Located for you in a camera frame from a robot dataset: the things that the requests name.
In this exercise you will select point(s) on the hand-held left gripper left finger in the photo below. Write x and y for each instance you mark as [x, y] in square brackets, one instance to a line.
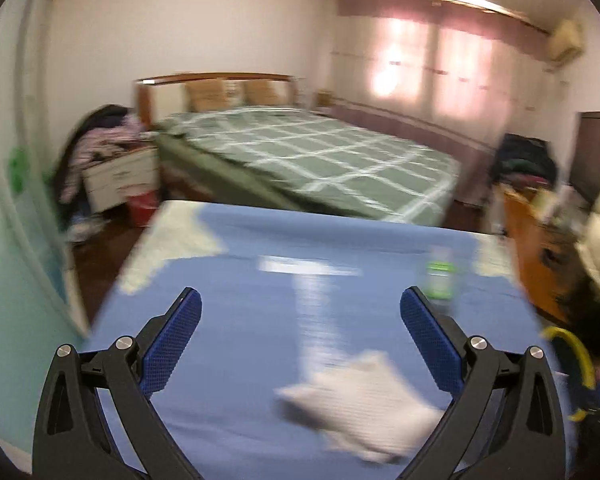
[175, 345]

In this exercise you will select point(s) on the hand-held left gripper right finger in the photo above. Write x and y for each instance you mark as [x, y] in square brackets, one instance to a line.
[430, 340]

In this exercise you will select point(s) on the white tissue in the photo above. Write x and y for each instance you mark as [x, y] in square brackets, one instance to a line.
[365, 405]

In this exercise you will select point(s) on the yellow rimmed trash bin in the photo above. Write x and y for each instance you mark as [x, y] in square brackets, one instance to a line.
[577, 360]

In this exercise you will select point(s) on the green label plastic bottle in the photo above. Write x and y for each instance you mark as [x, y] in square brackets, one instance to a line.
[440, 280]

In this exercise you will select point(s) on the blue tablecloth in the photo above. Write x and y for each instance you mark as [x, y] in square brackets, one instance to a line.
[260, 320]

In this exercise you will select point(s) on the wooden desk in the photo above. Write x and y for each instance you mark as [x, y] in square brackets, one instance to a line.
[530, 245]

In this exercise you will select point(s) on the red plastic bin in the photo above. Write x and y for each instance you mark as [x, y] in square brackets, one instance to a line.
[142, 207]

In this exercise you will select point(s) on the white shoes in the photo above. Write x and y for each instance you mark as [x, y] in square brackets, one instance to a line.
[85, 230]

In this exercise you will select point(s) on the white nightstand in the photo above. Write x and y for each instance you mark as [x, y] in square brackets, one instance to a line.
[122, 177]

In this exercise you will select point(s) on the pile of dark clothes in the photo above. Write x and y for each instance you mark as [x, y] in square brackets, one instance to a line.
[522, 157]

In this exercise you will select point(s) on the bed with green checked cover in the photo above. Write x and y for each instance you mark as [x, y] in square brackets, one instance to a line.
[320, 155]

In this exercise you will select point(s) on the dark television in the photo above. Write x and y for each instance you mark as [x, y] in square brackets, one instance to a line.
[595, 155]

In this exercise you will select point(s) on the large brown pillow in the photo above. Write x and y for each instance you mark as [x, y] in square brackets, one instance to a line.
[206, 95]

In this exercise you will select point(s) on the small white pillow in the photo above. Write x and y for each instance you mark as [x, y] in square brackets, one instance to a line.
[234, 91]

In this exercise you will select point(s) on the wooden bedside cabinet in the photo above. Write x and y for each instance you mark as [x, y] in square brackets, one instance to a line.
[324, 99]

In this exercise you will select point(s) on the pink window curtain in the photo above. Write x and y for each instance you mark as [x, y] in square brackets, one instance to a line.
[430, 75]

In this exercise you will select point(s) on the small brown pillow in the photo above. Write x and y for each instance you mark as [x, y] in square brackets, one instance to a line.
[265, 92]

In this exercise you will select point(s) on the wall air conditioner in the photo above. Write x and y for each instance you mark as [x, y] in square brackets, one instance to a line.
[566, 42]

